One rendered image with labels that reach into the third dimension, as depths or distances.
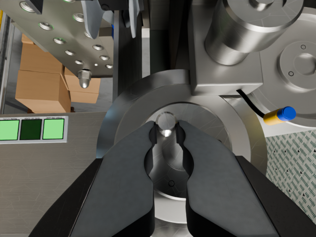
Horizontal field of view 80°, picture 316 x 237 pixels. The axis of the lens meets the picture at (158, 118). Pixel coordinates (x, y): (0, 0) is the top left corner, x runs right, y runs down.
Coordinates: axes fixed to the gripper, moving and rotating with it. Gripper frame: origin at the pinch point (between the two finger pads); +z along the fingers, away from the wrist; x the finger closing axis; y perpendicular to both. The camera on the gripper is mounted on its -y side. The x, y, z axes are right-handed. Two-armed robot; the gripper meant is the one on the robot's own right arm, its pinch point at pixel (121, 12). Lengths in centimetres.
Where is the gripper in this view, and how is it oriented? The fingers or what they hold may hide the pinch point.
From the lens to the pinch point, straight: 25.7
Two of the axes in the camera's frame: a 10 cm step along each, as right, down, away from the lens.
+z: 0.2, 1.8, 9.8
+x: 10.0, -0.2, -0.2
